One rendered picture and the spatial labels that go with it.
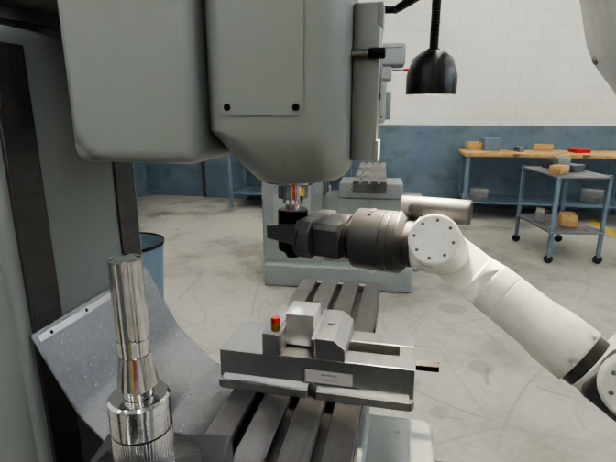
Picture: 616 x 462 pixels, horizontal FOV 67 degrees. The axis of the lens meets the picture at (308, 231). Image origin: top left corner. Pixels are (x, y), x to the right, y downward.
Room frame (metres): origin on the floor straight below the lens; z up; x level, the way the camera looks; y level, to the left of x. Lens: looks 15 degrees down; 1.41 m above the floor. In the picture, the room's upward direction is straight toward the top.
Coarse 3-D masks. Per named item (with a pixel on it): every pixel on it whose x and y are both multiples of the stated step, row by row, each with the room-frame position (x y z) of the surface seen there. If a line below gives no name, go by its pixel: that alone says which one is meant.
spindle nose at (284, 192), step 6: (282, 186) 0.69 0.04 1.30; (288, 186) 0.69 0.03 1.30; (294, 186) 0.68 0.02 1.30; (300, 186) 0.69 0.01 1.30; (306, 186) 0.70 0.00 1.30; (282, 192) 0.69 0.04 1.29; (288, 192) 0.69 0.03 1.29; (294, 192) 0.68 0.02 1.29; (306, 192) 0.70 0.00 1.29; (282, 198) 0.69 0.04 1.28; (288, 198) 0.69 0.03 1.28; (294, 198) 0.68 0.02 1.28; (300, 198) 0.69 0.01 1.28
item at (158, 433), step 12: (168, 408) 0.32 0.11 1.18; (156, 420) 0.30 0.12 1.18; (168, 420) 0.31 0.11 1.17; (120, 432) 0.30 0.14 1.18; (132, 432) 0.30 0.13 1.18; (144, 432) 0.30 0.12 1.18; (156, 432) 0.30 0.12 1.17; (168, 432) 0.31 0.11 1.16; (120, 444) 0.30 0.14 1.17; (132, 444) 0.30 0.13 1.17; (144, 444) 0.30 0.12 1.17; (156, 444) 0.30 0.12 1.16; (168, 444) 0.31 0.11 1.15; (120, 456) 0.30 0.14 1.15; (132, 456) 0.30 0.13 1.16; (144, 456) 0.30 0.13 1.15; (156, 456) 0.30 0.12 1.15; (168, 456) 0.31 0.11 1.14
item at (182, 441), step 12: (108, 444) 0.36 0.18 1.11; (180, 444) 0.35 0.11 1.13; (192, 444) 0.35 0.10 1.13; (204, 444) 0.36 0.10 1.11; (216, 444) 0.36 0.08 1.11; (228, 444) 0.36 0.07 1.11; (96, 456) 0.35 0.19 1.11; (108, 456) 0.33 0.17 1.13; (180, 456) 0.33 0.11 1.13; (192, 456) 0.33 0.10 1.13; (204, 456) 0.35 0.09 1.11; (216, 456) 0.35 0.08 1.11; (228, 456) 0.36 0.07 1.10
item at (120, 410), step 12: (156, 384) 0.33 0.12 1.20; (120, 396) 0.32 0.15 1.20; (156, 396) 0.32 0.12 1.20; (168, 396) 0.32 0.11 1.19; (108, 408) 0.30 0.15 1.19; (120, 408) 0.30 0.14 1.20; (132, 408) 0.30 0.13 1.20; (144, 408) 0.30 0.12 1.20; (156, 408) 0.30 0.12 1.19; (120, 420) 0.30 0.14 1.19; (132, 420) 0.30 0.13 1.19; (144, 420) 0.30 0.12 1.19
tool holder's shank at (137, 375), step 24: (120, 264) 0.31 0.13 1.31; (120, 288) 0.31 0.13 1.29; (144, 288) 0.32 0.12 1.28; (120, 312) 0.31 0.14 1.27; (144, 312) 0.32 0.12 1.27; (120, 336) 0.31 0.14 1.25; (144, 336) 0.31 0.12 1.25; (120, 360) 0.31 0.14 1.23; (144, 360) 0.31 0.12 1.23; (120, 384) 0.31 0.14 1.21; (144, 384) 0.31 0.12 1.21
